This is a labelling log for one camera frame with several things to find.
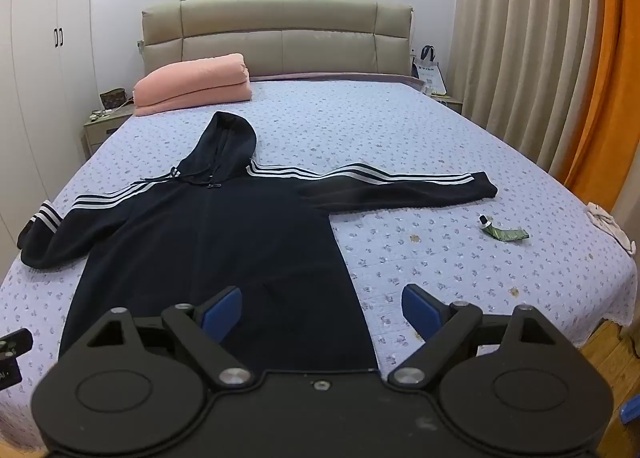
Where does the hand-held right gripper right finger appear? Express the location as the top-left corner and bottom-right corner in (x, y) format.
(387, 284), (563, 387)

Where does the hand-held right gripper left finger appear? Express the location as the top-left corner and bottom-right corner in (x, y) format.
(80, 286), (252, 387)

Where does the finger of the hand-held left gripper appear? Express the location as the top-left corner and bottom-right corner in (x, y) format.
(0, 330), (33, 360)

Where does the dark navy striped hoodie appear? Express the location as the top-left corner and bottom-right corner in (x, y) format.
(16, 111), (498, 373)

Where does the crumpled green tube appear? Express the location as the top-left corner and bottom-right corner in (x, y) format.
(479, 215), (531, 242)

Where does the bed with floral quilt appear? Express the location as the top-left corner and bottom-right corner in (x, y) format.
(0, 74), (640, 454)

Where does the white crumpled cloth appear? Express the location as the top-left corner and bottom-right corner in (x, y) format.
(585, 202), (638, 256)

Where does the beige nightstand with bag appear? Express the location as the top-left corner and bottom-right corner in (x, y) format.
(430, 94), (464, 115)

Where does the beige nightstand with clutter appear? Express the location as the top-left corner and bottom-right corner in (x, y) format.
(81, 105), (136, 159)

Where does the folded pink blanket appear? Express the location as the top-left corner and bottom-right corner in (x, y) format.
(132, 54), (253, 117)

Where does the white paper shopping bag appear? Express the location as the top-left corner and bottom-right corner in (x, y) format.
(412, 45), (447, 96)

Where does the brown patterned bag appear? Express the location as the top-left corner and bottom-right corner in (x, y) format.
(99, 89), (135, 109)

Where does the blue plastic object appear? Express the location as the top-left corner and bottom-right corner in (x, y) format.
(620, 400), (640, 439)

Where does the beige pleated curtain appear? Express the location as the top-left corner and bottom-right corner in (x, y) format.
(447, 0), (613, 179)

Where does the white wardrobe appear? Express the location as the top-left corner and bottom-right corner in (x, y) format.
(0, 0), (108, 263)

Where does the beige padded headboard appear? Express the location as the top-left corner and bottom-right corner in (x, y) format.
(137, 0), (416, 84)

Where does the orange curtain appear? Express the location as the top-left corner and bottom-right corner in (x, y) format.
(565, 0), (640, 213)

